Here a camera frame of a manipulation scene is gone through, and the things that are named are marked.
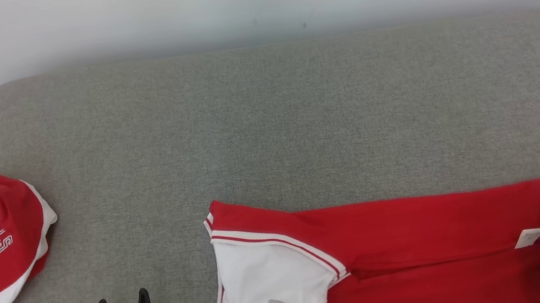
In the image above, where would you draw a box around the red Bulls jersey shirt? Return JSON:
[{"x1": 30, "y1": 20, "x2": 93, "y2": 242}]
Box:
[{"x1": 183, "y1": 148, "x2": 540, "y2": 303}]

